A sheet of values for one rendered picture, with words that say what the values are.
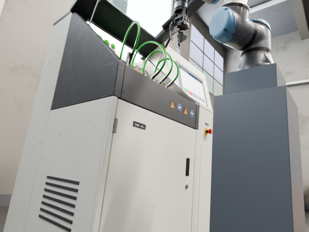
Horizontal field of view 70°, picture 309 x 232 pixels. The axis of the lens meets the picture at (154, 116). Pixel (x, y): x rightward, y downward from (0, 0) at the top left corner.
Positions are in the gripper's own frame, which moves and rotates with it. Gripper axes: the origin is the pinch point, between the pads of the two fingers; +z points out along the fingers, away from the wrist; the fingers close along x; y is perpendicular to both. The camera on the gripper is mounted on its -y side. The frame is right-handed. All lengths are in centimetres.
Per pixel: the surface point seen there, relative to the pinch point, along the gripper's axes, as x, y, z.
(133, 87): -24.7, -2.5, 36.2
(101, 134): -35, -6, 60
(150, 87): -13.3, -2.5, 32.0
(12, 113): -11, -217, 24
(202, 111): 38.5, -2.3, 29.7
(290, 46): 591, -29, -325
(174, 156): 11, -2, 63
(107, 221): -29, -3, 92
